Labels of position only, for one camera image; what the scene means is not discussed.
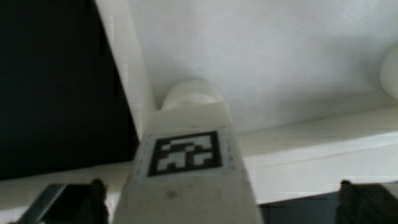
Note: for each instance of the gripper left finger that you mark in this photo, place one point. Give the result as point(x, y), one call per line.
point(69, 204)

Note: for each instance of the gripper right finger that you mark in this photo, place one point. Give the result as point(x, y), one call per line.
point(366, 204)

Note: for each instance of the white table leg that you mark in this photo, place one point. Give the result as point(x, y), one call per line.
point(188, 186)

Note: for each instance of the white square table top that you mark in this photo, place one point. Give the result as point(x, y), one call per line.
point(288, 52)

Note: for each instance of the white U-shaped fence wall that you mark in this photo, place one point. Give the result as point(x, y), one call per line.
point(295, 186)

